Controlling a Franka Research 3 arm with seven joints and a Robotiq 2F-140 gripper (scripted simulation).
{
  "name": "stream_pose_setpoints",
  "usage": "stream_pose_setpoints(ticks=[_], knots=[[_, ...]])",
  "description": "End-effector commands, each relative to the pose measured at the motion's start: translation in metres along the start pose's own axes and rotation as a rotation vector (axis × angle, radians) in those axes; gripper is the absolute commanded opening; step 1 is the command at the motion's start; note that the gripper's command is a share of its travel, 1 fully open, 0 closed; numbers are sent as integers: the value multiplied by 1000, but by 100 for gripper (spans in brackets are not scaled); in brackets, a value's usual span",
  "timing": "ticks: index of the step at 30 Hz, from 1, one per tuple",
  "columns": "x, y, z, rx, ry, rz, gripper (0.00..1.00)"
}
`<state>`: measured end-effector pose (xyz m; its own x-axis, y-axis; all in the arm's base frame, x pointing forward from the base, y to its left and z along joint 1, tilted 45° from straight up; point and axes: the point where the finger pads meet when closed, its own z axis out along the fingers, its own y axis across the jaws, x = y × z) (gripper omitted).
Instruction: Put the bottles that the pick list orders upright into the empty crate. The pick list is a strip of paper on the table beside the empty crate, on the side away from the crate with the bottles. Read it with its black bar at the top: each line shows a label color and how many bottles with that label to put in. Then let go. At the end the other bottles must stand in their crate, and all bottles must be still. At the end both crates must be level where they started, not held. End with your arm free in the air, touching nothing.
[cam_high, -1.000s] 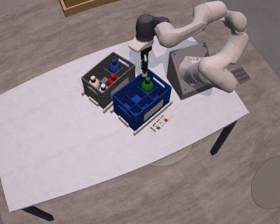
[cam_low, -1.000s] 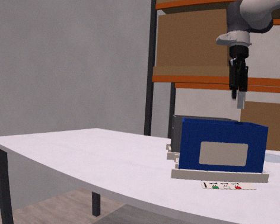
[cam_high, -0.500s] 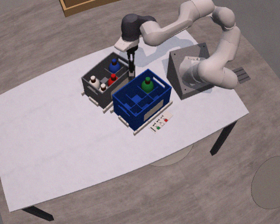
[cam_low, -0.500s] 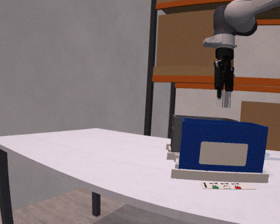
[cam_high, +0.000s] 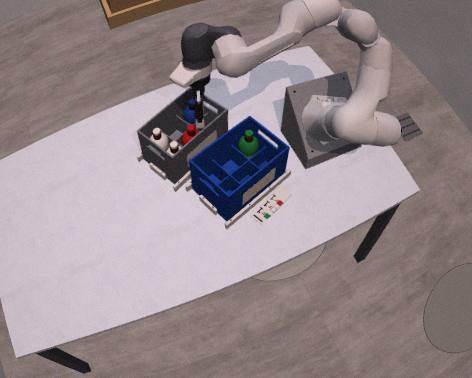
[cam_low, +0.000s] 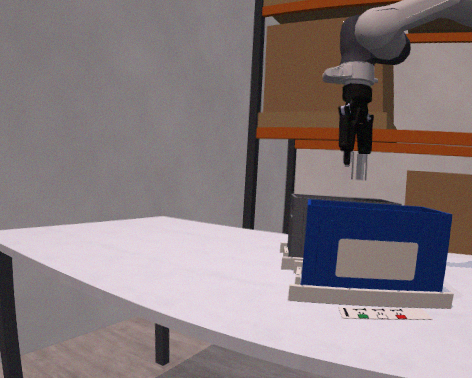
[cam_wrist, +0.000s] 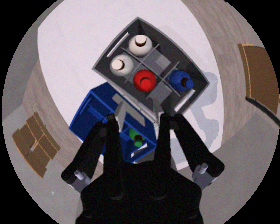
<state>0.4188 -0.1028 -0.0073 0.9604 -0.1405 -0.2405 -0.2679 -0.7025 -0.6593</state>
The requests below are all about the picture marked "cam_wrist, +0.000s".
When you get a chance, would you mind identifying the red bottle with pink label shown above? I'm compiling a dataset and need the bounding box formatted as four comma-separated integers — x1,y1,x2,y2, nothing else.
133,69,156,92

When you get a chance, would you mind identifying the green bottle with pale green label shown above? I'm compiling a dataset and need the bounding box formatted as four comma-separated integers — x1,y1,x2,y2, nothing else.
129,127,145,147

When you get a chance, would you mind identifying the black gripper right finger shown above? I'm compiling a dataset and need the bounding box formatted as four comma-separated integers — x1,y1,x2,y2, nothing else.
147,98,225,200

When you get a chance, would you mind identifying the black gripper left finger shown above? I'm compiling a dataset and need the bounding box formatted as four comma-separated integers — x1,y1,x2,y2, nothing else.
61,101,126,200

